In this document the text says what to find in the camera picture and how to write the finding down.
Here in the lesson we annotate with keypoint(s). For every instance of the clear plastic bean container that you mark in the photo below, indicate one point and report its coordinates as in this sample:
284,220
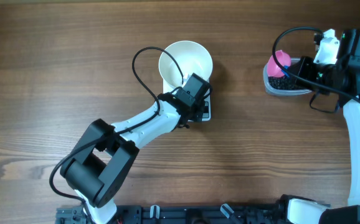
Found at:
271,67

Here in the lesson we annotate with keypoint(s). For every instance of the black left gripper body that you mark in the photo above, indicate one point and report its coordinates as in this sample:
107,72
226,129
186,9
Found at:
197,109

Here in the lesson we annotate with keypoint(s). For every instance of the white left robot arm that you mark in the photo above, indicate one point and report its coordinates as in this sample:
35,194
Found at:
103,156

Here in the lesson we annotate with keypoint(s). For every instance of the white round bowl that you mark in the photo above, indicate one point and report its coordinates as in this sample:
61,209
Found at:
191,58

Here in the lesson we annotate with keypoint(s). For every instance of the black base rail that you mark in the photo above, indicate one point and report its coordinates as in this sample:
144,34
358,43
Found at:
249,214

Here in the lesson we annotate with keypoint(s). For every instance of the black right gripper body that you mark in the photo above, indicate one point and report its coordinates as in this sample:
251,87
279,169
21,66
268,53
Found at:
321,73

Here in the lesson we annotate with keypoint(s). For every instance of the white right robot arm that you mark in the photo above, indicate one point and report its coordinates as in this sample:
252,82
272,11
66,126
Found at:
335,69

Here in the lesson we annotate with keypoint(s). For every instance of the black beans in container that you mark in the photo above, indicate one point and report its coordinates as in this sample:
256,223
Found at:
283,83

